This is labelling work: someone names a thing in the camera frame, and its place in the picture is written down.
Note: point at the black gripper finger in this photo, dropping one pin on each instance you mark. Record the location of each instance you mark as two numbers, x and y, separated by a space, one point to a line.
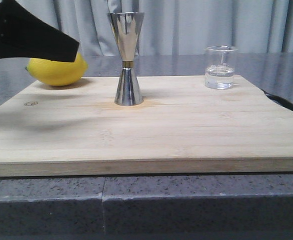
23 35

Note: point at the steel double jigger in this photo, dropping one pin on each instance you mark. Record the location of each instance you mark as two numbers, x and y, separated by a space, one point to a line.
126 28

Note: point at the clear glass measuring beaker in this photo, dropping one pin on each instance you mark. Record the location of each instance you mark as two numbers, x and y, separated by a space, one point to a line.
220 64

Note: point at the yellow lemon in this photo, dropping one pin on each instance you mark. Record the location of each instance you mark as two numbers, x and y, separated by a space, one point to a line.
57 73

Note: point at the grey curtain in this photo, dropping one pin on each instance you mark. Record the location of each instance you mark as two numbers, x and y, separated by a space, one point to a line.
174 27

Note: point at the wooden cutting board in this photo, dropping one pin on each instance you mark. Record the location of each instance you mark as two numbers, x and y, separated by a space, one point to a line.
181 127

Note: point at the black metal board handle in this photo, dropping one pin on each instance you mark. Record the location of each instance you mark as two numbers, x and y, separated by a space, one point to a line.
279 100

